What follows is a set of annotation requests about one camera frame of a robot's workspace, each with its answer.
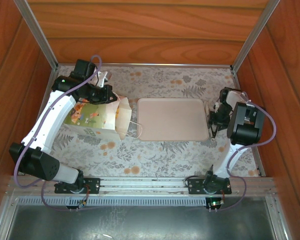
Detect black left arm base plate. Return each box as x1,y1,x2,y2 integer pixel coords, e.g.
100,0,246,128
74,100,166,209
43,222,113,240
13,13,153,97
54,176,101,195

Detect grey metal sheet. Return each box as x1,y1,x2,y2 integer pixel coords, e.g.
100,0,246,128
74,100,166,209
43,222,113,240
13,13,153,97
4,204,277,240

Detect aluminium frame bar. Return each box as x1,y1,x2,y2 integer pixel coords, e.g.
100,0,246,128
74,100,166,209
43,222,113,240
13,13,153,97
0,196,18,240
264,196,291,240

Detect white printed paper bag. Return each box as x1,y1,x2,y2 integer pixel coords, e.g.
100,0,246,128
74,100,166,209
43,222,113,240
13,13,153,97
62,94,143,141

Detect aluminium frame post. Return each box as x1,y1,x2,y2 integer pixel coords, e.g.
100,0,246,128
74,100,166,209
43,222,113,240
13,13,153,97
231,0,281,73
13,0,60,73

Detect floral patterned table mat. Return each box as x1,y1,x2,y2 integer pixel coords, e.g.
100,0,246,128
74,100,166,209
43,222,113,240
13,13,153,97
19,65,263,177

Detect pink plastic tray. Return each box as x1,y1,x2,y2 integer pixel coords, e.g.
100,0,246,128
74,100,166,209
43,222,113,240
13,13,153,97
136,97,210,142

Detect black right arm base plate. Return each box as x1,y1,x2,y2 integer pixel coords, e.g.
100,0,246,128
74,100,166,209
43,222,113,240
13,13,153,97
187,176,233,196

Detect aluminium extrusion rail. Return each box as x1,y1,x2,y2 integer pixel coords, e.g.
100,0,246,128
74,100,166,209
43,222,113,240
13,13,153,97
6,175,277,196

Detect grey slotted cable duct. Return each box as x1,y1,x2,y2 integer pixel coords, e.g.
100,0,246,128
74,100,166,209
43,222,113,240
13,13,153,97
16,195,208,208

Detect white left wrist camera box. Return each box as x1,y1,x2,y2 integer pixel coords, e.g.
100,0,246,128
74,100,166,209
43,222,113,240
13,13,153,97
96,70,112,88

